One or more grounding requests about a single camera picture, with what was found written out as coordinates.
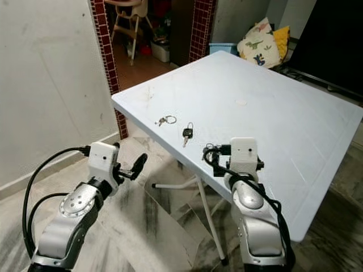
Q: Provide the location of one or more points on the black head key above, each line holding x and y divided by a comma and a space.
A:
187, 134

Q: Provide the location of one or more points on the wooden high chair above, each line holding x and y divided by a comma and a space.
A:
125, 20

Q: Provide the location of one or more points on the yellow pillow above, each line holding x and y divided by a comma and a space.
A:
282, 39

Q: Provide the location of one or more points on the white metal table leg frame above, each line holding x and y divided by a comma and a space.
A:
211, 221

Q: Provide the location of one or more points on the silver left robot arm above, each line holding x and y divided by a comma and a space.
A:
62, 229

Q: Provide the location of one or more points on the light blue plastic box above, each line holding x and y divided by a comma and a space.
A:
221, 48

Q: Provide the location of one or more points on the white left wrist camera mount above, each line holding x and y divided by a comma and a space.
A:
102, 158

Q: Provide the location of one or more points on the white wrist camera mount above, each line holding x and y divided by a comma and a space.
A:
245, 153
102, 158

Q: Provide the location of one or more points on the dinosaur print pillow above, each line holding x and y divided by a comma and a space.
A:
258, 45

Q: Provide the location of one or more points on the small red object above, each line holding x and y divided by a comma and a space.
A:
145, 50

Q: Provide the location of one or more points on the white plastic container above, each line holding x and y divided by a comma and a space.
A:
160, 52

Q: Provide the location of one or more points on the large black furniture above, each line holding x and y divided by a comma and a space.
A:
329, 39

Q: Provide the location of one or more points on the dark wooden door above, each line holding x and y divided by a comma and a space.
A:
181, 34

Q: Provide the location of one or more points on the white plastic folding table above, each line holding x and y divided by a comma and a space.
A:
261, 96

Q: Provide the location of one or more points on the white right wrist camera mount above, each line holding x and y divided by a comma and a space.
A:
245, 153

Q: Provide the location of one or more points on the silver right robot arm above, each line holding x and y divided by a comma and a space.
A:
258, 226

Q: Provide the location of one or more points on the red tiled door pillar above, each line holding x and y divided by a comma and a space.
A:
105, 56
203, 28

